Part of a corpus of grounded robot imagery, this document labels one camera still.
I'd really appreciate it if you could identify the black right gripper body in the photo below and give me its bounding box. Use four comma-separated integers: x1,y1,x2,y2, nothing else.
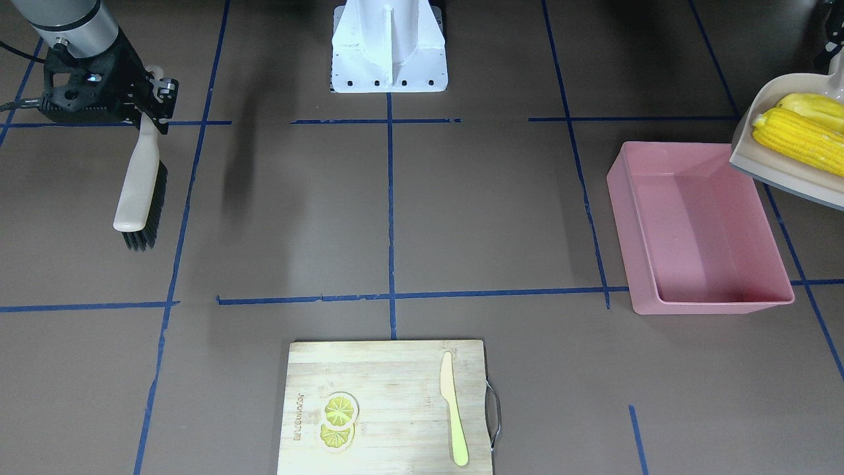
40,31,167,126

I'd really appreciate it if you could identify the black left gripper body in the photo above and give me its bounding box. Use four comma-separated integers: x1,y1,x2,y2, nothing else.
814,0,843,71

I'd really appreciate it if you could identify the yellow toy corn cob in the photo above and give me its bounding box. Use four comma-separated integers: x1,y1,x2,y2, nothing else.
752,108,843,177

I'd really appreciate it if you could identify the beige black bristle brush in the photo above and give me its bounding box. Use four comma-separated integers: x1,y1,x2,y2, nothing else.
113,112,168,251

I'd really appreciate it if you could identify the beige plastic dustpan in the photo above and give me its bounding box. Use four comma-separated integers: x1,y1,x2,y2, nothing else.
729,46,844,212

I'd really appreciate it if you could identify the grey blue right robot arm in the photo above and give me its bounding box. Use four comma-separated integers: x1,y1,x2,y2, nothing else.
13,1,179,135

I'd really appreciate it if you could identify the pink plastic bin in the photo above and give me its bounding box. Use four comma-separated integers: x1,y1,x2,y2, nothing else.
607,141,794,315

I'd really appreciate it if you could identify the upper lemon slice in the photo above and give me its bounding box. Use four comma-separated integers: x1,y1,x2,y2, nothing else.
322,391,359,431

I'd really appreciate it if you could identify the lemon slice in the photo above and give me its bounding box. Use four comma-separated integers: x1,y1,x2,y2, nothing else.
322,391,359,431
319,424,356,452

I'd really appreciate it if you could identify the lower lemon slice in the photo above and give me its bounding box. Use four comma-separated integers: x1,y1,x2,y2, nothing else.
319,424,356,452

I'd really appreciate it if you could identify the bamboo cutting board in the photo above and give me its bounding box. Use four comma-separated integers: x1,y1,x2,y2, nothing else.
277,340,495,474

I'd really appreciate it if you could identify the yellow-green plastic knife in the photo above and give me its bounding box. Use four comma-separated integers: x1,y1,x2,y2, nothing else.
439,351,469,467

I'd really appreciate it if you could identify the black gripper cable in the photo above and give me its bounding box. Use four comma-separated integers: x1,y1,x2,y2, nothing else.
0,40,53,113

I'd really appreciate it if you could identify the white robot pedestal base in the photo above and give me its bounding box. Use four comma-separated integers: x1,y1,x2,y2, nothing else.
330,1,449,94

